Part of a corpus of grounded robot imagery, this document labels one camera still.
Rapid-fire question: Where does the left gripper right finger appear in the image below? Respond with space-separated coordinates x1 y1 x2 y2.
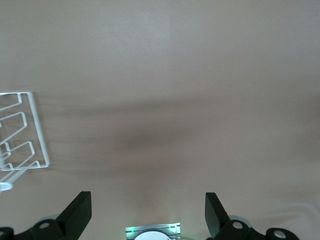
205 192 300 240

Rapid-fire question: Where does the brown table cover sheet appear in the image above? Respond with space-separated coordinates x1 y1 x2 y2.
0 0 320 240

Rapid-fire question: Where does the white wire cup rack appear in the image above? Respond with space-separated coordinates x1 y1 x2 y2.
0 91 50 192

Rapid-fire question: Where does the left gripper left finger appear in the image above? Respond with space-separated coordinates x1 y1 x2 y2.
0 191 92 240

